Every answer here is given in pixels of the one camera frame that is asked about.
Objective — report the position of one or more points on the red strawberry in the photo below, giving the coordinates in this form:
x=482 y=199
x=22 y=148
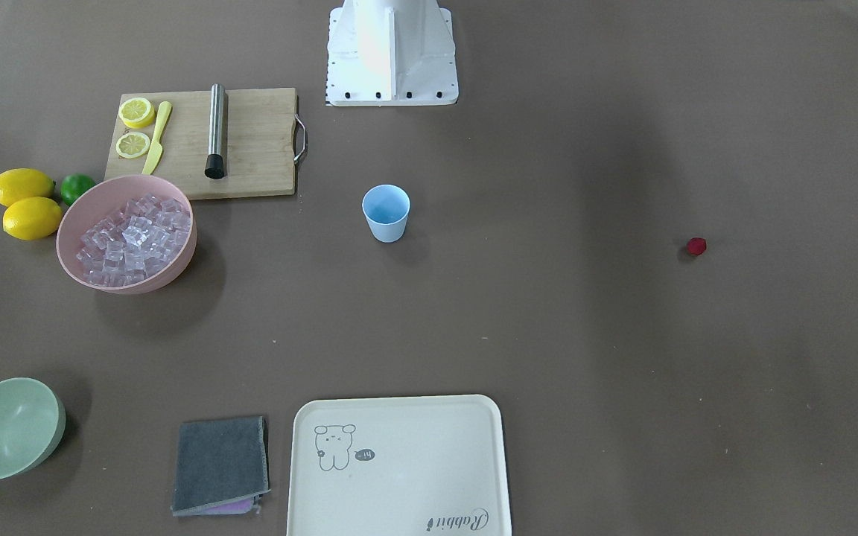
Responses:
x=696 y=246

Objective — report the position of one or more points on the clear ice cubes pile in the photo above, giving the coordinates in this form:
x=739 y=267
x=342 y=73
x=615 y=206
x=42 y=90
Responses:
x=134 y=242

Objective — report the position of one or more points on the light blue cup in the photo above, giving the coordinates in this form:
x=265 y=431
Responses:
x=386 y=208

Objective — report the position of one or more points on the cream rabbit tray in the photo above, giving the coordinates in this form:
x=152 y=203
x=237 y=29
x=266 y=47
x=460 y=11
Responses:
x=427 y=465

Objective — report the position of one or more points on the steel muddler black tip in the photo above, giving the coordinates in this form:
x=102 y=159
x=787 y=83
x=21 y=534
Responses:
x=216 y=166

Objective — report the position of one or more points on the grey folded cloth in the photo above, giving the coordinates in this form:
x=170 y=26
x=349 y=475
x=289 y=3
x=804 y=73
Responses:
x=221 y=467

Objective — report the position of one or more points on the yellow plastic knife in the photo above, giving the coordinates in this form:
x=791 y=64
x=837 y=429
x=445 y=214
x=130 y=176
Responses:
x=155 y=152

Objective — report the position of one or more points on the bamboo cutting board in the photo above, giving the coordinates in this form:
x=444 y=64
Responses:
x=260 y=135

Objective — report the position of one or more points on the pink bowl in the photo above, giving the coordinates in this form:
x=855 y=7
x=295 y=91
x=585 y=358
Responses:
x=100 y=201

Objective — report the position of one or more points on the lower lemon slice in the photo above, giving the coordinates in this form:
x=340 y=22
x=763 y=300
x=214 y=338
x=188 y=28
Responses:
x=132 y=145

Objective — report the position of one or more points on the lemon slice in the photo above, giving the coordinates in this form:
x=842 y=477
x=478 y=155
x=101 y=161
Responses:
x=132 y=145
x=137 y=113

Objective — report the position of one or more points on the upper lemon slice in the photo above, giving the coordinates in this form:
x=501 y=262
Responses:
x=137 y=113

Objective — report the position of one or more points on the green lime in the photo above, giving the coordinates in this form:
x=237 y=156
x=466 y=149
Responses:
x=74 y=186

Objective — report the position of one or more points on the lower whole lemon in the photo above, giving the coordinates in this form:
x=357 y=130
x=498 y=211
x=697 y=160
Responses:
x=32 y=218

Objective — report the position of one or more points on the whole lemon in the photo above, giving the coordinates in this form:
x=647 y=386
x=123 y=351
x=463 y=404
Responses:
x=32 y=218
x=24 y=182

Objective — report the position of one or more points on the upper whole lemon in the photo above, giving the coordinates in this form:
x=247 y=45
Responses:
x=24 y=182

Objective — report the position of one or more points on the green bowl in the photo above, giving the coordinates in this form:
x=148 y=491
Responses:
x=32 y=423

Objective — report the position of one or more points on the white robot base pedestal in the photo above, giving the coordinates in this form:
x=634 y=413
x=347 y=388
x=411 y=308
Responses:
x=391 y=53

